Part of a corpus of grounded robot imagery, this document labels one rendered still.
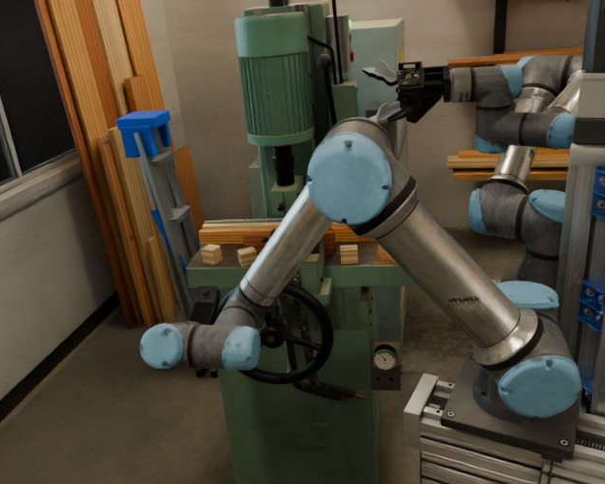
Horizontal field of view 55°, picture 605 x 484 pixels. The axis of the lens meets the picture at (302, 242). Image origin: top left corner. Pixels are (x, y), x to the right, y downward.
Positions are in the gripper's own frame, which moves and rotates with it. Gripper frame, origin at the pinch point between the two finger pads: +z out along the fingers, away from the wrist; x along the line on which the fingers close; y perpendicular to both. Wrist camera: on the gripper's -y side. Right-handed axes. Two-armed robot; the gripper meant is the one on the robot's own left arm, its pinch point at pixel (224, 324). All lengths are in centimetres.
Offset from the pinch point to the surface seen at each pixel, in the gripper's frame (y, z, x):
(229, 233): -23.5, 31.2, -10.1
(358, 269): -13.9, 20.8, 28.2
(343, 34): -82, 33, 21
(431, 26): -167, 215, 50
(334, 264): -15.0, 21.0, 21.9
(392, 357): 8.4, 26.2, 36.9
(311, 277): -11.4, 10.7, 17.8
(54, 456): 59, 79, -92
